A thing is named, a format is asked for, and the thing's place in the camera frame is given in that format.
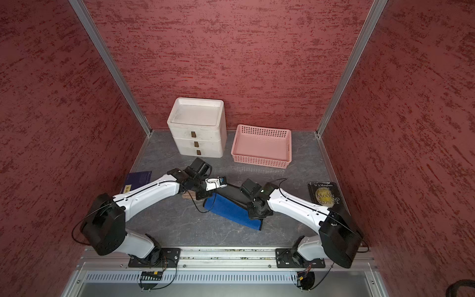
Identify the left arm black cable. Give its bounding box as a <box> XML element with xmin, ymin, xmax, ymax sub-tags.
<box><xmin>185</xmin><ymin>189</ymin><xmax>218</xmax><ymax>215</ymax></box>

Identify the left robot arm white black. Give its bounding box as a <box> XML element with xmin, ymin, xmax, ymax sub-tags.
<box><xmin>77</xmin><ymin>158</ymin><xmax>212</xmax><ymax>266</ymax></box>

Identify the white three-drawer storage unit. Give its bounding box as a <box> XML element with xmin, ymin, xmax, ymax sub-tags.
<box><xmin>167</xmin><ymin>97</ymin><xmax>227</xmax><ymax>158</ymax></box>

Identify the corner aluminium post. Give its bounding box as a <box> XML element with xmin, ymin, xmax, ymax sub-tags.
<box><xmin>316</xmin><ymin>0</ymin><xmax>388</xmax><ymax>139</ymax></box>
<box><xmin>69</xmin><ymin>0</ymin><xmax>153</xmax><ymax>137</ymax></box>

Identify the blue grey microfibre cloth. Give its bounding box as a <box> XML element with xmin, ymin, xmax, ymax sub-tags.
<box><xmin>203</xmin><ymin>184</ymin><xmax>263</xmax><ymax>231</ymax></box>

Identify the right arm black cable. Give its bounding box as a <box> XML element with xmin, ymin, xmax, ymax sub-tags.
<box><xmin>269</xmin><ymin>177</ymin><xmax>371</xmax><ymax>254</ymax></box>

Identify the aluminium front rail frame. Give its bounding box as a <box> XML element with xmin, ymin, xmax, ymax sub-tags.
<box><xmin>62</xmin><ymin>246</ymin><xmax>388</xmax><ymax>297</ymax></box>

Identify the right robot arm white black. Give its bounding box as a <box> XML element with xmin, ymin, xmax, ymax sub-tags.
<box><xmin>240</xmin><ymin>179</ymin><xmax>364</xmax><ymax>269</ymax></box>

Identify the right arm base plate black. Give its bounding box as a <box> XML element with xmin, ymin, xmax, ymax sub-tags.
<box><xmin>275</xmin><ymin>248</ymin><xmax>326</xmax><ymax>269</ymax></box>

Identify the purple book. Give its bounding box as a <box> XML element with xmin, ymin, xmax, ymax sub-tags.
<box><xmin>121</xmin><ymin>171</ymin><xmax>152</xmax><ymax>194</ymax></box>

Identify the black book gold cover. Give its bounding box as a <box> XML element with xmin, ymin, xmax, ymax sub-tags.
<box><xmin>308</xmin><ymin>182</ymin><xmax>343</xmax><ymax>207</ymax></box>

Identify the right corner aluminium post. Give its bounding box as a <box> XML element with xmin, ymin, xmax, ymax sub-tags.
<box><xmin>316</xmin><ymin>0</ymin><xmax>388</xmax><ymax>139</ymax></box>

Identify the pink perforated plastic basket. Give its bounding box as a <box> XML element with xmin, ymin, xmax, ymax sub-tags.
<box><xmin>231</xmin><ymin>124</ymin><xmax>292</xmax><ymax>169</ymax></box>

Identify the left corner aluminium post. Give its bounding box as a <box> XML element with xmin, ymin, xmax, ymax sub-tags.
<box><xmin>69</xmin><ymin>0</ymin><xmax>153</xmax><ymax>137</ymax></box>

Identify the beige striped square dishcloth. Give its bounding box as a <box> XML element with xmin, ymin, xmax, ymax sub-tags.
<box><xmin>182</xmin><ymin>191</ymin><xmax>195</xmax><ymax>200</ymax></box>

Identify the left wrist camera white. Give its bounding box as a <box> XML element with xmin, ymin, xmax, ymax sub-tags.
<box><xmin>205</xmin><ymin>177</ymin><xmax>228</xmax><ymax>191</ymax></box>

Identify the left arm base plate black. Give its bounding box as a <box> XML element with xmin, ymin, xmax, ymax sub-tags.
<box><xmin>128</xmin><ymin>247</ymin><xmax>181</xmax><ymax>270</ymax></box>

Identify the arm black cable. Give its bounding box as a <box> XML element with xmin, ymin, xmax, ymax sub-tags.
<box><xmin>185</xmin><ymin>189</ymin><xmax>218</xmax><ymax>215</ymax></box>
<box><xmin>269</xmin><ymin>177</ymin><xmax>371</xmax><ymax>254</ymax></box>

